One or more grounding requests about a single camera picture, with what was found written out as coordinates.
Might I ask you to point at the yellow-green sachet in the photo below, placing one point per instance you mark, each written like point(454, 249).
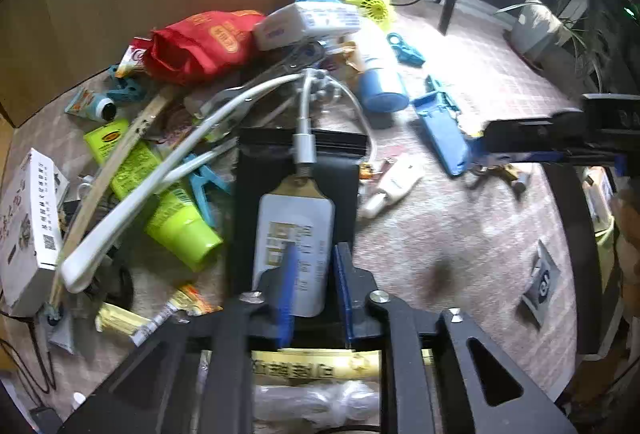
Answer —
point(107, 139)

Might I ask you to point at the yellow long box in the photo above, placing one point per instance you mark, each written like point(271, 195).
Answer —
point(325, 364)

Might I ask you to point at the long white plastic shoehorn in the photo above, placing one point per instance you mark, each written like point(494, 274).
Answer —
point(150, 179)

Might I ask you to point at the small orange packet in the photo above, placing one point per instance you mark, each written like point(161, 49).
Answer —
point(350, 59)

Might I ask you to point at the blue clothespin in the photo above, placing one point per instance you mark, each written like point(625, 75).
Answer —
point(407, 51)
point(127, 91)
point(435, 86)
point(205, 194)

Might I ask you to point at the small white tube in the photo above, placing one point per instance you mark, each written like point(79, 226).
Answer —
point(395, 181)

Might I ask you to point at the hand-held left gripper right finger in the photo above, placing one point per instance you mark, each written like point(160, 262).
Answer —
point(342, 289)

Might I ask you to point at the white blue carton box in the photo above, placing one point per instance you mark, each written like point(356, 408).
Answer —
point(300, 24)

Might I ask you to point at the potted plant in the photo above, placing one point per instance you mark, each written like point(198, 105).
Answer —
point(535, 29)

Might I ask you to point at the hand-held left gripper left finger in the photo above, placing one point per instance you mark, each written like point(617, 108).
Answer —
point(287, 294)

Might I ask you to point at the small tube black cap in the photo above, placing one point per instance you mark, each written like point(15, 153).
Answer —
point(95, 106)

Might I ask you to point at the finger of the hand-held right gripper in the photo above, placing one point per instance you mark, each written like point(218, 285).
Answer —
point(550, 156)
point(530, 131)

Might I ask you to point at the small clear plastic bottle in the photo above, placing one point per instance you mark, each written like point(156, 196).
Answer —
point(320, 404)

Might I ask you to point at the orange print sachet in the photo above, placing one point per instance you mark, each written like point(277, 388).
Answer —
point(192, 301)

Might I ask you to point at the red white sachet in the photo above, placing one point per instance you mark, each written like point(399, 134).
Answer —
point(132, 56)

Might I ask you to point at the pale yellow wrapped bar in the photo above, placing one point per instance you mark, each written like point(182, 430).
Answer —
point(120, 319)

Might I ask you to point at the green tube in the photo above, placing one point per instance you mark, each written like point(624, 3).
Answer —
point(175, 224)

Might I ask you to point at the blue phone stand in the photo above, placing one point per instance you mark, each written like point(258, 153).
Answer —
point(442, 139)

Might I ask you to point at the white power bank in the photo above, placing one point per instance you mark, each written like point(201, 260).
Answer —
point(300, 214)

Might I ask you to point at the red bag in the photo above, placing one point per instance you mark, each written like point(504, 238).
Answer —
point(200, 49)

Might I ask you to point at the white blue bottle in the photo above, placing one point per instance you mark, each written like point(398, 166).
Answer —
point(382, 84)

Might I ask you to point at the long wooden stick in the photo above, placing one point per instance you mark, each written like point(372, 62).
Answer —
point(130, 134)

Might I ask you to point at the checked cloth desktop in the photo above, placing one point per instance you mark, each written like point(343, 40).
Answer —
point(450, 224)

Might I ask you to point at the black pouch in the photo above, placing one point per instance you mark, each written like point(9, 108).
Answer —
point(340, 184)

